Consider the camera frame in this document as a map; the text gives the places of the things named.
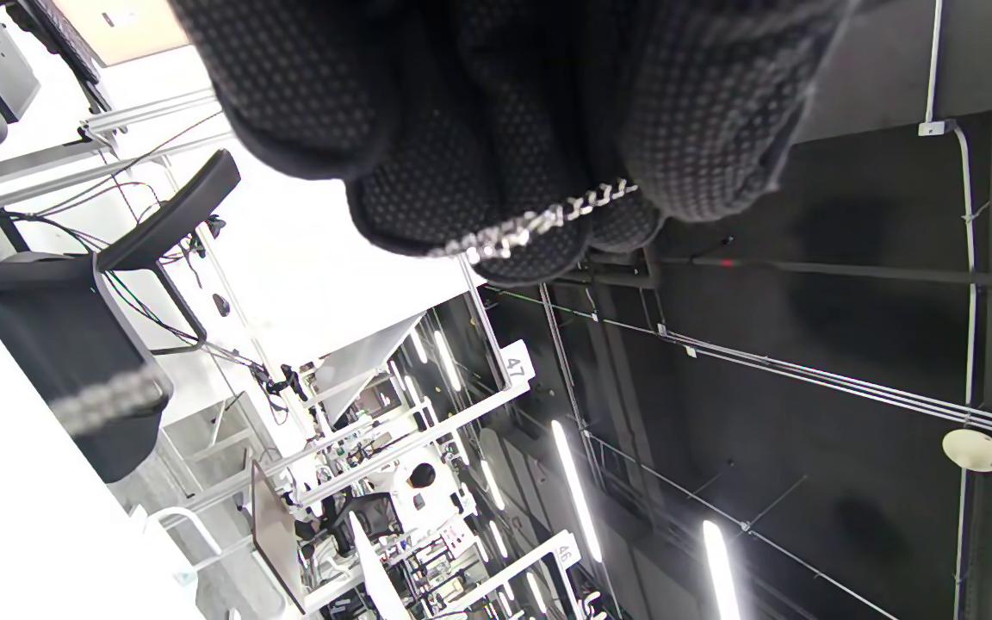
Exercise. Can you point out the black chair chrome base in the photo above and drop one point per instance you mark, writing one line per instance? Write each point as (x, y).
(57, 344)

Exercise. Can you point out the person's left hand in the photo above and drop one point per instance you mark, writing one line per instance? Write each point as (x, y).
(461, 103)

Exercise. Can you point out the white hanging sign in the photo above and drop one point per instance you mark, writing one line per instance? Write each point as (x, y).
(565, 551)
(516, 363)

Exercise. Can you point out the round white ceiling sensor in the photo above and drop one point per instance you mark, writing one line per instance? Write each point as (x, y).
(974, 449)

